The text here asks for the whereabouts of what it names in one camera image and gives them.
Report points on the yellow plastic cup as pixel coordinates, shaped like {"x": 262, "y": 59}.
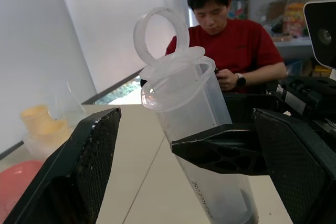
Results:
{"x": 53, "y": 129}
{"x": 35, "y": 116}

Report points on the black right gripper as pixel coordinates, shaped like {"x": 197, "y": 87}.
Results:
{"x": 309, "y": 98}

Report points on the colourful snack bag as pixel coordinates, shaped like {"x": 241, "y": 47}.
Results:
{"x": 294, "y": 19}

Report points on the black wristwatch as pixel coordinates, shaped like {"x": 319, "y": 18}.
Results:
{"x": 241, "y": 79}

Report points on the clear plastic beaker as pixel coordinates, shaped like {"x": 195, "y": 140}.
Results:
{"x": 74, "y": 103}

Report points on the man's left hand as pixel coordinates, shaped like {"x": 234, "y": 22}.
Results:
{"x": 229, "y": 79}

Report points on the framed colourful picture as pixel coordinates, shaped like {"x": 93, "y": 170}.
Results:
{"x": 239, "y": 2}

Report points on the red plastic plate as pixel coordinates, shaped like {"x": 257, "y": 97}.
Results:
{"x": 15, "y": 182}

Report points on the white robot camera head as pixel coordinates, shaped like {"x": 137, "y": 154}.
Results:
{"x": 321, "y": 32}

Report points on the man in red shirt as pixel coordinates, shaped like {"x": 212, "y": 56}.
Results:
{"x": 236, "y": 45}

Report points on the brown cardboard box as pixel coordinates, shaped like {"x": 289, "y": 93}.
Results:
{"x": 277, "y": 10}

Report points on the white roller blind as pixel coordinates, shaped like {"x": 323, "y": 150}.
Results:
{"x": 110, "y": 24}

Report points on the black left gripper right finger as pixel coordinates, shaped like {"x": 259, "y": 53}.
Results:
{"x": 296, "y": 166}

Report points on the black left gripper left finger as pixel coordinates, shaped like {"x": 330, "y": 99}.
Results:
{"x": 78, "y": 171}

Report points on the clear plastic tube with lid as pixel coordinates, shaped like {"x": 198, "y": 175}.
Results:
{"x": 183, "y": 95}

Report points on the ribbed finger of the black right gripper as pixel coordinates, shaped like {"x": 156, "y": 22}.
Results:
{"x": 220, "y": 145}

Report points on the clear plastic container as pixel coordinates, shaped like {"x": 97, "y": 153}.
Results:
{"x": 39, "y": 145}

